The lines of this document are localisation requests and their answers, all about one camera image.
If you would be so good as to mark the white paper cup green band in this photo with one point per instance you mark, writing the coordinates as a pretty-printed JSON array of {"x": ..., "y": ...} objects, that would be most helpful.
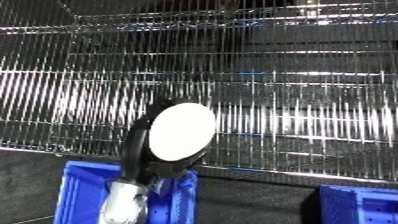
[{"x": 180, "y": 131}]

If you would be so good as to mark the pale left robot arm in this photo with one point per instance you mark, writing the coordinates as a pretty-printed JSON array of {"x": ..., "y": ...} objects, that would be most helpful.
[{"x": 121, "y": 203}]

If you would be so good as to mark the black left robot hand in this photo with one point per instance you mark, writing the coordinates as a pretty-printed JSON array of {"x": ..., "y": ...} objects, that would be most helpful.
[{"x": 135, "y": 150}]

